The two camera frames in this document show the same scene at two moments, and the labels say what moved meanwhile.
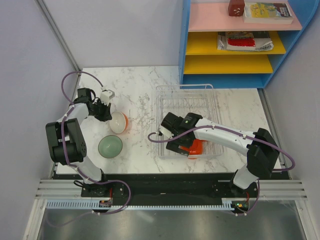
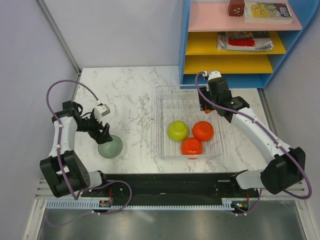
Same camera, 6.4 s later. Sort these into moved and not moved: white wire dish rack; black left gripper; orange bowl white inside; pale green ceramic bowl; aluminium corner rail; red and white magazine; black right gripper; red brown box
Moved: black left gripper; orange bowl white inside; black right gripper
Not moved: aluminium corner rail; pale green ceramic bowl; white wire dish rack; red and white magazine; red brown box
